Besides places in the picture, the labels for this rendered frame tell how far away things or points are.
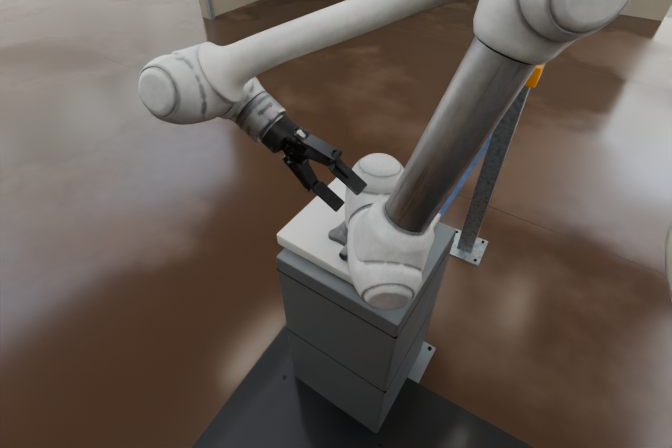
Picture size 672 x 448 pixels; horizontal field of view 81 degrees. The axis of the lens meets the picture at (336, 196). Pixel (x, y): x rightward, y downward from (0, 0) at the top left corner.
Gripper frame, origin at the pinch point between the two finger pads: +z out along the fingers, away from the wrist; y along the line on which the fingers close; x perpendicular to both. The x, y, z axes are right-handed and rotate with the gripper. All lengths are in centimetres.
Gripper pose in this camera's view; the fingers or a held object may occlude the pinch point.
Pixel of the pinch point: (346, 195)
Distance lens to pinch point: 81.1
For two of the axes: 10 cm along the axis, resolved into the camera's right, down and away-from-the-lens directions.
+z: 7.3, 6.8, 0.4
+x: 6.1, -6.9, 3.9
